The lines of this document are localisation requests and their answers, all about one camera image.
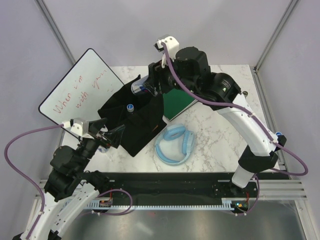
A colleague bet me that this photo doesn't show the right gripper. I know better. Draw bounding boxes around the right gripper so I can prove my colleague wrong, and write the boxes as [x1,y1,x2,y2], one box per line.
[143,52,199,96]

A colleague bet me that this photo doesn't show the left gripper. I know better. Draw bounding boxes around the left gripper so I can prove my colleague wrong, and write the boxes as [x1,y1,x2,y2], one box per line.
[75,117,126,173]

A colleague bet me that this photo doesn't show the blue silver energy drink can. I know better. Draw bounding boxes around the blue silver energy drink can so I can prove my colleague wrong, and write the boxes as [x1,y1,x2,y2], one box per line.
[130,76,152,96]

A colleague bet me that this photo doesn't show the water bottle blue label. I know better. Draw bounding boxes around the water bottle blue label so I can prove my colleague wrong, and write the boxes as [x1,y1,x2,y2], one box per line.
[126,103,135,114]

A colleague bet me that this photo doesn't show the black canvas bag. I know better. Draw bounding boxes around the black canvas bag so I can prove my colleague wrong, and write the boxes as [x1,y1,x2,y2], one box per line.
[97,75,167,157]

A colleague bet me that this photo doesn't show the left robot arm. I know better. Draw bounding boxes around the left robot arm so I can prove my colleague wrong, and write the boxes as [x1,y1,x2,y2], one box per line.
[14,118,125,240]

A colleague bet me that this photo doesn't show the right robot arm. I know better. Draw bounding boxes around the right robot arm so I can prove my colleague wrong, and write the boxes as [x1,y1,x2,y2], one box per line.
[143,47,286,197]

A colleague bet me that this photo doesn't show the water bottle near left arm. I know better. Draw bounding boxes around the water bottle near left arm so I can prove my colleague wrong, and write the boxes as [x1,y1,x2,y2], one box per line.
[98,146,109,154]

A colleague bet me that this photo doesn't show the white whiteboard red writing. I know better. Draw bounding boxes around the white whiteboard red writing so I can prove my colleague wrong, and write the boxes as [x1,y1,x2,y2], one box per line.
[38,48,124,125]

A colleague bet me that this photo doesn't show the light blue headphones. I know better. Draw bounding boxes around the light blue headphones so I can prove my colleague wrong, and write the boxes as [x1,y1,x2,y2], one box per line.
[154,124,196,166]

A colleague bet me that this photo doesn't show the green glass bottle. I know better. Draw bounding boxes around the green glass bottle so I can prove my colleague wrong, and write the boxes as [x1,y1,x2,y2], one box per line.
[242,91,249,97]

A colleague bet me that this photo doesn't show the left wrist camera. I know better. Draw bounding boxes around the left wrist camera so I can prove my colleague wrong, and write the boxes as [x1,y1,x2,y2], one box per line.
[62,118,90,138]

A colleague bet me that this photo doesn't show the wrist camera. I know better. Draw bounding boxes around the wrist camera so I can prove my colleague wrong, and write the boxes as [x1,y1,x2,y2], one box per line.
[62,118,90,138]
[154,34,180,55]

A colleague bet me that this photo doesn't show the green ring binder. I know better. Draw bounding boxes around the green ring binder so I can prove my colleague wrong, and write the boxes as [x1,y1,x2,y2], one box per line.
[162,89,197,121]

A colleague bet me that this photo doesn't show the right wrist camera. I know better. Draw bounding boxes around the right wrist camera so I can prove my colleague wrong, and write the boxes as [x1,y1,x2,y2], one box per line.
[154,34,180,55]

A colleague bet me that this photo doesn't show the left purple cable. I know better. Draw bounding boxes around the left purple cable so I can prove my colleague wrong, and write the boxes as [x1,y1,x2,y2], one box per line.
[4,123,73,238]

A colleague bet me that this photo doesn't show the left corner frame post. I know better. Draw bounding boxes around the left corner frame post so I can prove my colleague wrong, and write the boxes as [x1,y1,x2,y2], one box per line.
[35,0,76,65]

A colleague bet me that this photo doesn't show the corner frame post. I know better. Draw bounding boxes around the corner frame post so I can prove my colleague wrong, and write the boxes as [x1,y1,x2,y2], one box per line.
[35,0,76,65]
[253,0,300,74]

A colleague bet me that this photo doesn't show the white cable duct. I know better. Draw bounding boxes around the white cable duct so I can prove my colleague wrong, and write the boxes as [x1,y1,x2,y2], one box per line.
[83,199,235,211]

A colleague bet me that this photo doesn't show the right corner frame post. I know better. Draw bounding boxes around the right corner frame post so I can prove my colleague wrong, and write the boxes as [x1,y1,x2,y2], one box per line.
[253,0,300,74]

